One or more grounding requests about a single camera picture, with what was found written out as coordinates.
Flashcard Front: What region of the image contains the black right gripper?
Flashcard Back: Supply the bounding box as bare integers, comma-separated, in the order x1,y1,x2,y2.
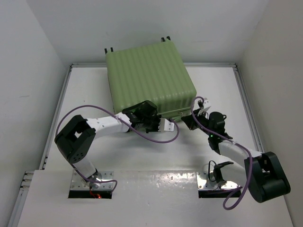
182,108,214,137

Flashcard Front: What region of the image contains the green hard-shell suitcase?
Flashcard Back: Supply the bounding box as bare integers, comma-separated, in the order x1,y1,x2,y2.
106,36,197,118

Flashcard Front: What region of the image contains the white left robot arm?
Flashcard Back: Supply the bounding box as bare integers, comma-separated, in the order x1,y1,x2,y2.
54,100,169,182

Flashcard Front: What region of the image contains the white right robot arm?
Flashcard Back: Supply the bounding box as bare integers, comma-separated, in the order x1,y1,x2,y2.
181,110,291,203

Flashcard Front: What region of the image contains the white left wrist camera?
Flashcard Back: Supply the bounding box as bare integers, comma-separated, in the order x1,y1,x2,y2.
158,118,175,132

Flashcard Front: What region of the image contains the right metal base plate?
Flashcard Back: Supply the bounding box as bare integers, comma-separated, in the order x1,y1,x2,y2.
196,172,239,191

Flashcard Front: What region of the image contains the metal base plate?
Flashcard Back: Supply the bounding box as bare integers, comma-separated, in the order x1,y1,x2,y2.
196,172,239,191
70,171,115,191

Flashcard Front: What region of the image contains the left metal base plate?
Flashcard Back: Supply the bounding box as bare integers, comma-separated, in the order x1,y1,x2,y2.
70,171,115,191

